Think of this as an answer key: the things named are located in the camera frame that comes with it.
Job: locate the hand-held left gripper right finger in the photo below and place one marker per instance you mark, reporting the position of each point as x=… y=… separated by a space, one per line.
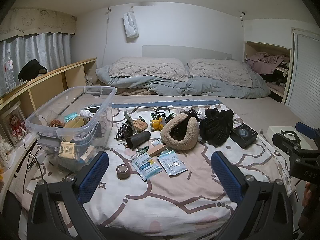
x=226 y=177

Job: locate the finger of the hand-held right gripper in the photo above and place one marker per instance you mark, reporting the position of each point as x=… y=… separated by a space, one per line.
x=281 y=140
x=303 y=128

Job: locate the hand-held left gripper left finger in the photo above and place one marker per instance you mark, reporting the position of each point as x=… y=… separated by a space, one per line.
x=93 y=177

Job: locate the brown tape roll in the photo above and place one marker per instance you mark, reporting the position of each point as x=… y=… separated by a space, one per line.
x=123 y=172

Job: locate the black foam tube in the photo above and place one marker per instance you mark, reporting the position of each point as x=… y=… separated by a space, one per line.
x=137 y=140

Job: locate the pinkish wooden block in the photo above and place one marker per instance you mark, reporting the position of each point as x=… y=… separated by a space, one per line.
x=157 y=150

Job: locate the clear plastic storage bin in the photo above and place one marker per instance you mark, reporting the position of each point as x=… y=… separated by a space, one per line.
x=105 y=97

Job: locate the person's right hand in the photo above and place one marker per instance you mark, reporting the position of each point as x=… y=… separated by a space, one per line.
x=306 y=195

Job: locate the white box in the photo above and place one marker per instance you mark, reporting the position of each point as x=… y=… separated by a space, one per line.
x=270 y=135

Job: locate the small wooden block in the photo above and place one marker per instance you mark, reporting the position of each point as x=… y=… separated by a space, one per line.
x=87 y=153

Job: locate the black box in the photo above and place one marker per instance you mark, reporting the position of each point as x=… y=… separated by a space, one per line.
x=243 y=135

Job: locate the black knit glove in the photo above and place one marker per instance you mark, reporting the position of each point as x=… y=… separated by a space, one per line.
x=218 y=115
x=212 y=133

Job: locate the bed with beige sheet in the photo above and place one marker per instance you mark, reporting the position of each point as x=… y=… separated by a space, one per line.
x=250 y=105

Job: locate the white slatted shutter door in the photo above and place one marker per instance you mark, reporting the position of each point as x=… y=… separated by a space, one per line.
x=303 y=75

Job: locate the blue white mask packet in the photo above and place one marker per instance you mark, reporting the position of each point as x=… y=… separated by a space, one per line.
x=146 y=167
x=172 y=165

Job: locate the black hair claw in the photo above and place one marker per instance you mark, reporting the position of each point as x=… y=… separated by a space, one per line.
x=122 y=131

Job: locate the open wooden box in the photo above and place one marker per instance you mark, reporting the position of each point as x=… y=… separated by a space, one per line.
x=76 y=123

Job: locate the dark clothes pile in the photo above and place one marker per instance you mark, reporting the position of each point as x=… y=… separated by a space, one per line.
x=275 y=77

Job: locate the beige fleece hat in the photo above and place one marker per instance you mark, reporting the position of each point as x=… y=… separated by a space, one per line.
x=180 y=140

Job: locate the teal mask packet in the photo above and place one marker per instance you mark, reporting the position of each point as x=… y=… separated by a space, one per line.
x=170 y=152

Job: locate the crumpled white paper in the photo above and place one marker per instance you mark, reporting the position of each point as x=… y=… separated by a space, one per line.
x=86 y=113

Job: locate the carved wooden tag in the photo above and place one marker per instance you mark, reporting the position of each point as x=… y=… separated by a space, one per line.
x=140 y=125

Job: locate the black furry item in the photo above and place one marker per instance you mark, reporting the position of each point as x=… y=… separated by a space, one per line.
x=192 y=115

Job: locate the small white packet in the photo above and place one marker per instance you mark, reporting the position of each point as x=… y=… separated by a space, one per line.
x=156 y=142

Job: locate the clear plastic wrapper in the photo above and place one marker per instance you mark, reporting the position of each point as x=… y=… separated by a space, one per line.
x=198 y=111

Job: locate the pink clothes pile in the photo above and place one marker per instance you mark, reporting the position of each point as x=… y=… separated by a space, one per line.
x=270 y=60

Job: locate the small green clip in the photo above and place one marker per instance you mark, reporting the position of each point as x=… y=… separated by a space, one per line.
x=141 y=118
x=153 y=116

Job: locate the yellow headlamp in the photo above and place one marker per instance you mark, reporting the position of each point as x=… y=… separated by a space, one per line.
x=157 y=124

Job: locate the beige textured pillow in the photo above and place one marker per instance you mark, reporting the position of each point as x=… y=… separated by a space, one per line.
x=221 y=72
x=147 y=68

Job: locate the white plush toy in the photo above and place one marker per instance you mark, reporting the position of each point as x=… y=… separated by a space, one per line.
x=5 y=152

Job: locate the doll in clear case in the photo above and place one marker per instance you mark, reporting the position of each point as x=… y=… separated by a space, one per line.
x=15 y=127

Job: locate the white closet niche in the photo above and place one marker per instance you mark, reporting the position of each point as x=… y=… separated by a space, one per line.
x=252 y=48

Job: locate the brown fleece blanket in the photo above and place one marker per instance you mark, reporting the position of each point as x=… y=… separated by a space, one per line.
x=135 y=91

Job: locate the wooden shelf unit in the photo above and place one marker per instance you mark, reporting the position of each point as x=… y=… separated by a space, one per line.
x=75 y=75

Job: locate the grey duvet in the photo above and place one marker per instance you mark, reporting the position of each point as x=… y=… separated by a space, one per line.
x=175 y=86

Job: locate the black cap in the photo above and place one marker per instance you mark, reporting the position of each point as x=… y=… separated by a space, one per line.
x=31 y=70

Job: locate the grey headboard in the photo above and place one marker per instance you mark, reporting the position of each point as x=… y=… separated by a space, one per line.
x=187 y=52

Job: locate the clear water bottle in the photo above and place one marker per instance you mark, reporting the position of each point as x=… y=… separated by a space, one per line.
x=8 y=72

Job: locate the grey curtain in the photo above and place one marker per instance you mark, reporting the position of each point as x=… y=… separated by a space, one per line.
x=37 y=51

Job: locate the white paper bag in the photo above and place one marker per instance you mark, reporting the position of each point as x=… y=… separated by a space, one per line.
x=130 y=26

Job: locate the beige printed curtain valance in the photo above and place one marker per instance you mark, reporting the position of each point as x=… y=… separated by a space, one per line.
x=37 y=21

